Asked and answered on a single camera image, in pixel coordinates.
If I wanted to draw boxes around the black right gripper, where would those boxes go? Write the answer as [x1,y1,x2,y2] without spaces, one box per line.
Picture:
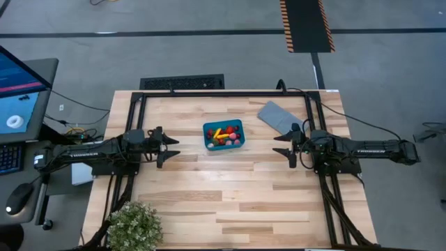
[272,122,311,169]

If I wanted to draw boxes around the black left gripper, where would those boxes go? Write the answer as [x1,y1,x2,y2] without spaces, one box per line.
[146,125,181,169]

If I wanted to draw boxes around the teal plastic tupperware container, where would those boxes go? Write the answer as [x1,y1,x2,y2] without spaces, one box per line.
[202,119,246,152]

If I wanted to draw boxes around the grey folded cloth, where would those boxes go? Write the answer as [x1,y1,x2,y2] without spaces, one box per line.
[256,100,310,136]

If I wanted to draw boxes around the artificial green potted plant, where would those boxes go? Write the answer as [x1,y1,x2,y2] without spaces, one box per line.
[106,200,164,251]

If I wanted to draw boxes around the white box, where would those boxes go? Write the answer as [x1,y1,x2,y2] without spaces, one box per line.
[71,162,95,185]

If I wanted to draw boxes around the black mat with orange stripes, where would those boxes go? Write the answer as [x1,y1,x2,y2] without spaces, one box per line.
[279,0,337,54]

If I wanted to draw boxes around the grey computer desk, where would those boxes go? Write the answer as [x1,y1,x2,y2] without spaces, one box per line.
[0,139,56,226]

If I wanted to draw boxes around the grey floor stand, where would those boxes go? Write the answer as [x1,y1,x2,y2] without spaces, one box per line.
[413,122,446,143]

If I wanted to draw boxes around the computer monitor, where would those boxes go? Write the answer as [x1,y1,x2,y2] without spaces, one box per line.
[0,45,59,144]

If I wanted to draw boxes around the black keyboard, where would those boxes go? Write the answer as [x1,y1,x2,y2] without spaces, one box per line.
[0,142,24,175]

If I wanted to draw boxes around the black computer mouse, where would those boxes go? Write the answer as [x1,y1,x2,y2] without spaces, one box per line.
[3,183,34,220]

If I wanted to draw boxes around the black chair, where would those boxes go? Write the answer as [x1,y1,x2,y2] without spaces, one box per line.
[0,225,24,251]

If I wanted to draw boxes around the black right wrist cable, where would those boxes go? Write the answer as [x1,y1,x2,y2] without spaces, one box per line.
[298,118,315,171]

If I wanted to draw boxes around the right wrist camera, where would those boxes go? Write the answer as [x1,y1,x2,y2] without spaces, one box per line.
[309,134,334,149]

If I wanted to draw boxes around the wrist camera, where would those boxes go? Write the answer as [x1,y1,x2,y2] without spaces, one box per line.
[122,128,146,144]
[309,134,334,149]

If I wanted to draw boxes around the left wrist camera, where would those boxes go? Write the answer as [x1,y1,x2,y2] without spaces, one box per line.
[122,128,146,144]

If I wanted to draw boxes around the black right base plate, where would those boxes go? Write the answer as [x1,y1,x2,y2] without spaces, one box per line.
[313,162,362,175]

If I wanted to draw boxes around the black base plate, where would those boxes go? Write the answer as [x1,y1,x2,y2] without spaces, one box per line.
[91,163,140,176]
[313,162,362,175]

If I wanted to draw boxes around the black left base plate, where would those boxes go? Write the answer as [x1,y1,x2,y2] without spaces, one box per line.
[91,163,140,176]

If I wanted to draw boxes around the black aluminium table frame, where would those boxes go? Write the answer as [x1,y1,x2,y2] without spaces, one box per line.
[118,89,379,251]

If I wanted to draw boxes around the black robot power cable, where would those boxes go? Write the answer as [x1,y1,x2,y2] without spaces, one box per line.
[277,79,403,142]

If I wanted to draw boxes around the yellow cable bundle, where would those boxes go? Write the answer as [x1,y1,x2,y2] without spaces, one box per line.
[64,125,98,140]

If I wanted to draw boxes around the black monitor cable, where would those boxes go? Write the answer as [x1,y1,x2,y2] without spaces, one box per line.
[51,89,111,113]

